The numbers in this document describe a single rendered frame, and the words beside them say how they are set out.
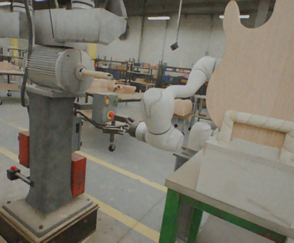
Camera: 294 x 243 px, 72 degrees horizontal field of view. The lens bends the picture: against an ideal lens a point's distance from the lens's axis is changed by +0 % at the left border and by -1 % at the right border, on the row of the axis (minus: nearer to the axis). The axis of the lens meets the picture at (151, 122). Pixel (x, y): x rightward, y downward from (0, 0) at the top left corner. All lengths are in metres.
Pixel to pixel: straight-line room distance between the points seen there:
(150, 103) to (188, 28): 12.48
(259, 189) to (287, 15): 0.47
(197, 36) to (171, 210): 12.26
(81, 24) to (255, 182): 0.92
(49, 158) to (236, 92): 1.18
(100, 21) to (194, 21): 12.23
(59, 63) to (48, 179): 0.76
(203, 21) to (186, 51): 1.80
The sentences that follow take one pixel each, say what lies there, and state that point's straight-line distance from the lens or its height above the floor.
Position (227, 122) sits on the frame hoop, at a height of 1.17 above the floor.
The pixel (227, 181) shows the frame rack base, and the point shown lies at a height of 1.00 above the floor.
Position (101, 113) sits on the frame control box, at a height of 0.99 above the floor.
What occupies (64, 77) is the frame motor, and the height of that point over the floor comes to 1.21.
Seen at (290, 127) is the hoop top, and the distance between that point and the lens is 0.63.
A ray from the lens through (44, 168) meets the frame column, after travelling 1.50.
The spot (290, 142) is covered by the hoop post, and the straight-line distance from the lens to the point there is 0.64.
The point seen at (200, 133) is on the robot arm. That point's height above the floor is 0.90.
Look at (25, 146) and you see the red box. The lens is 1.62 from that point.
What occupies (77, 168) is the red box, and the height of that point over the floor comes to 0.56.
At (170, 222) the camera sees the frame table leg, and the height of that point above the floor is 0.76.
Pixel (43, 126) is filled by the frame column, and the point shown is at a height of 0.89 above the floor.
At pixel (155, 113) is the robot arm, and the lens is 0.72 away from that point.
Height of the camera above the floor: 1.28
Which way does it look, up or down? 13 degrees down
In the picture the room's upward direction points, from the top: 8 degrees clockwise
